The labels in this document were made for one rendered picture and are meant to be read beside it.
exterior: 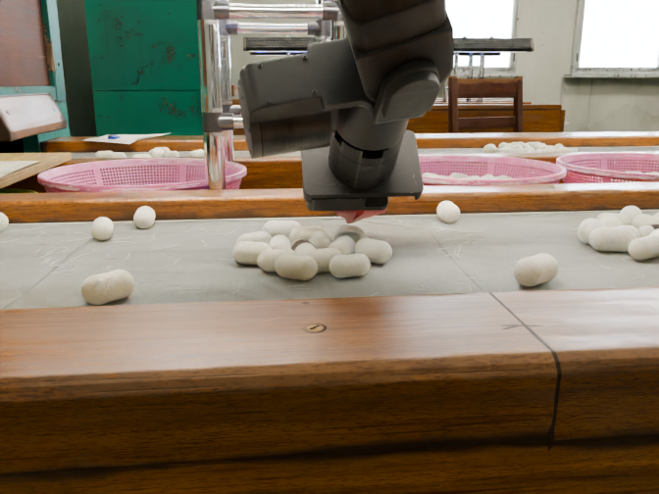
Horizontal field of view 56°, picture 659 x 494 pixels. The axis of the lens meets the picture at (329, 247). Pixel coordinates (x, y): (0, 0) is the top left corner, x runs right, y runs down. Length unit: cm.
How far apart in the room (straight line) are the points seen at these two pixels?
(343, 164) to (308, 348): 24
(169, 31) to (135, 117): 44
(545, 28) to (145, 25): 373
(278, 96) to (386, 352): 20
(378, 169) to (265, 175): 51
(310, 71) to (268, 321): 18
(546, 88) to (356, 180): 550
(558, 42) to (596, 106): 67
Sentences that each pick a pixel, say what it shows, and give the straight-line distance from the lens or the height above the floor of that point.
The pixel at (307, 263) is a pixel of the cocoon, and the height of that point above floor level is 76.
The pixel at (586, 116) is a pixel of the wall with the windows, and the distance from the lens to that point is 615.
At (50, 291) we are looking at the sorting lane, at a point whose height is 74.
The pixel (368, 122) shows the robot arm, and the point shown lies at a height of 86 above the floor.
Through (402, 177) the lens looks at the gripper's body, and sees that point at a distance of 54.
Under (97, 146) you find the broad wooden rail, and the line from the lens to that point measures 139.
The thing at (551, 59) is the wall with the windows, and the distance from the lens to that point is 600.
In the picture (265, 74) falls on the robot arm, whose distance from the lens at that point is 43.
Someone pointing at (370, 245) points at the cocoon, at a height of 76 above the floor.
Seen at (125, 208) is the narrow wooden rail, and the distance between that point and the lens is 69.
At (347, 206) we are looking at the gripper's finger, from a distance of 54.
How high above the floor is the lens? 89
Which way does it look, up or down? 15 degrees down
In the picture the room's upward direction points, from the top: straight up
